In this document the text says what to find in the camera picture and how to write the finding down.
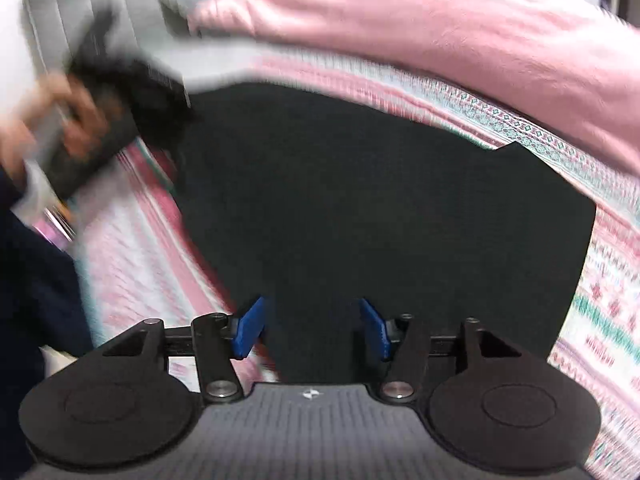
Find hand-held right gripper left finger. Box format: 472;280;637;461
100;296;267;404

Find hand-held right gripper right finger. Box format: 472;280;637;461
358;298;524;404

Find black pants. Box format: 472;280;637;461
170;82;599;386

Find person's left hand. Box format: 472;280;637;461
0;72;127;177

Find grey bed sheet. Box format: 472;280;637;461
160;35;268;96

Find grey pillow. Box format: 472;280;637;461
156;0;203;38

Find grey padded headboard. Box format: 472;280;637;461
22;0;168;88

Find person's dark blue clothing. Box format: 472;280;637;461
0;167;97;480

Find patterned striped blanket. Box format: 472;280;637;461
30;52;640;480

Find pink duvet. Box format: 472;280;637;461
187;0;640;177

